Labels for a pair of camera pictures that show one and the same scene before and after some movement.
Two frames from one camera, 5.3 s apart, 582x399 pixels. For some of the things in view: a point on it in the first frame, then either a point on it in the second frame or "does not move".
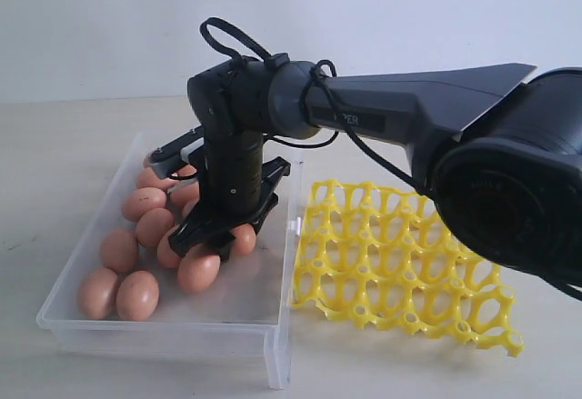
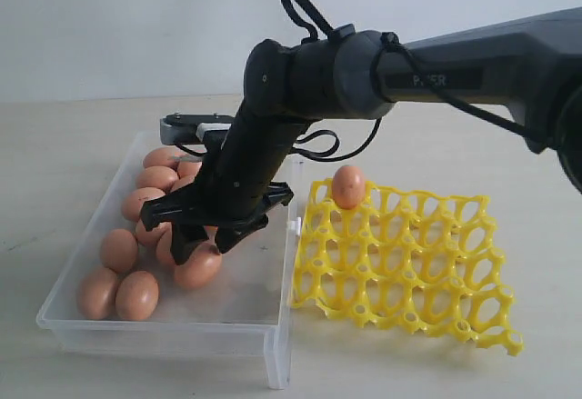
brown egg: x=166 y=257 does not move
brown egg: x=142 y=200 does not move
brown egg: x=244 y=241 → x=348 y=187
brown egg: x=196 y=273 does not move
